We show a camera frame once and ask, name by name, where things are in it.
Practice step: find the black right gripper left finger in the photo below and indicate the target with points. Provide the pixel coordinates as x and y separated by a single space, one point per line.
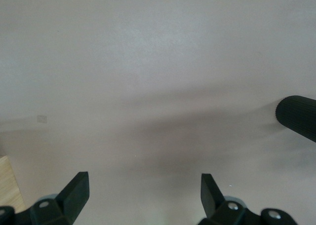
74 198

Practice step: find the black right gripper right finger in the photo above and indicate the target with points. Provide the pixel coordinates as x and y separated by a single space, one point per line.
209 198

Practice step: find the black ribbed vase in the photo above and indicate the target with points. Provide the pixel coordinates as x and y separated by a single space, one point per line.
298 116

